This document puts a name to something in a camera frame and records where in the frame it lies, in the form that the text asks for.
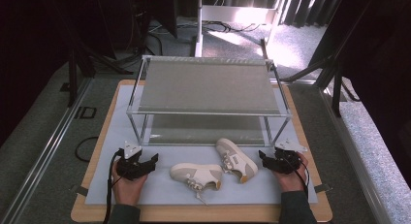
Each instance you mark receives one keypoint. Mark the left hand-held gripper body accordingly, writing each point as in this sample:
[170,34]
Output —
[129,167]

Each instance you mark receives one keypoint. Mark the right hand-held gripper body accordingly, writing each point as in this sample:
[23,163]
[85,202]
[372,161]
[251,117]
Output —
[286,161]

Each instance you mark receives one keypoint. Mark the white beige sneaker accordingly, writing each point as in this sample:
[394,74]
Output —
[194,172]
[236,159]

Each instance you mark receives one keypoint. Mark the metal frame shoe rack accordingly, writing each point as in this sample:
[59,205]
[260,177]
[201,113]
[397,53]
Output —
[206,85]

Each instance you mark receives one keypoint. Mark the person's right hand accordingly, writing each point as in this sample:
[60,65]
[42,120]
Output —
[292,182]

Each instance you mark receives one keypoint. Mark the person's left hand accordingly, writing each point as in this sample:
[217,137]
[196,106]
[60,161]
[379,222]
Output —
[127,191]

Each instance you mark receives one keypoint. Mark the black tape strip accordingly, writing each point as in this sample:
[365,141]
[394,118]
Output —
[82,190]
[323,188]

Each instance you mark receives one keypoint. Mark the black tripod stand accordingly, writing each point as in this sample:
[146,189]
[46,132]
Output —
[72,85]
[337,94]

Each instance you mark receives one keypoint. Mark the black equipment tower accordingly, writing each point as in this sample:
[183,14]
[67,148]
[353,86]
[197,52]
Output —
[142,23]

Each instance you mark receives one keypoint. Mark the white metal stand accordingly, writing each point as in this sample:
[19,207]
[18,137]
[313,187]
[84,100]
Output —
[239,14]

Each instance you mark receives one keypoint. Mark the dark pleated curtain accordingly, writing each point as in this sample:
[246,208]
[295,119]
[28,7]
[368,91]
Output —
[300,10]

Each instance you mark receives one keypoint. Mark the aluminium floor rail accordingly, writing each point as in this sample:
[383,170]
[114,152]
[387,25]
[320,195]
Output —
[48,153]
[352,153]

